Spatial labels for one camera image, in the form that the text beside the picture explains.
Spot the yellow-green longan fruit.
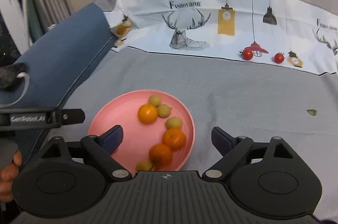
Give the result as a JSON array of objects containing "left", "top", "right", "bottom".
[
  {"left": 165, "top": 117, "right": 183, "bottom": 130},
  {"left": 148, "top": 95, "right": 162, "bottom": 107},
  {"left": 135, "top": 160, "right": 155, "bottom": 171}
]

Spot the orange kumquat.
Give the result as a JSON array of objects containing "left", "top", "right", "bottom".
[{"left": 138, "top": 104, "right": 158, "bottom": 124}]

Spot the large orange mandarin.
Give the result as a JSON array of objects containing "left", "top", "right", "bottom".
[{"left": 162, "top": 128, "right": 186, "bottom": 151}]

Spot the orange mandarin with stem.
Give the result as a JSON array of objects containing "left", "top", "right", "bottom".
[{"left": 148, "top": 143, "right": 173, "bottom": 170}]

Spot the small green longan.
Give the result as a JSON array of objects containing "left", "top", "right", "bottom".
[{"left": 157, "top": 104, "right": 172, "bottom": 118}]

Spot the red cherry tomato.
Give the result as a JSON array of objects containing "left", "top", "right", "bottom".
[
  {"left": 239, "top": 48, "right": 254, "bottom": 61},
  {"left": 273, "top": 52, "right": 285, "bottom": 64}
]

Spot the person's left hand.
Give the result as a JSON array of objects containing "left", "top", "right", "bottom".
[{"left": 0, "top": 150, "right": 22, "bottom": 202}]

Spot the pink round plate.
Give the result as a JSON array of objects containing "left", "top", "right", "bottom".
[{"left": 88, "top": 90, "right": 195, "bottom": 174}]

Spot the black smartphone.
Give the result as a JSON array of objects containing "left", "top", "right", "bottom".
[{"left": 0, "top": 63, "right": 28, "bottom": 90}]

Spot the blue sofa armrest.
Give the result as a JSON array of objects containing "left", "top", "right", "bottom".
[{"left": 0, "top": 2, "right": 117, "bottom": 161}]

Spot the small green leaf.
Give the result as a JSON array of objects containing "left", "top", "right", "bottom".
[{"left": 307, "top": 109, "right": 317, "bottom": 116}]

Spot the grey printed sofa cover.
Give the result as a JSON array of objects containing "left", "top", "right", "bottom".
[{"left": 53, "top": 0, "right": 337, "bottom": 220}]

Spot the white charging cable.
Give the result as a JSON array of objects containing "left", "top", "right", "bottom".
[{"left": 0, "top": 72, "right": 30, "bottom": 108}]

